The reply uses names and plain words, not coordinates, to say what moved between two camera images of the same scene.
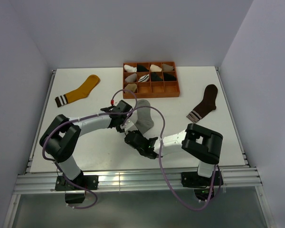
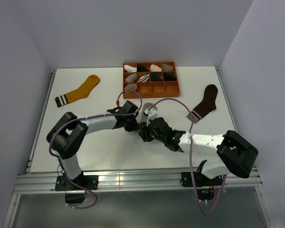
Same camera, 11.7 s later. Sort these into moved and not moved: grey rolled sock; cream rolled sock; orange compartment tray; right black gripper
Moved: right black gripper
Not moved: orange compartment tray; cream rolled sock; grey rolled sock
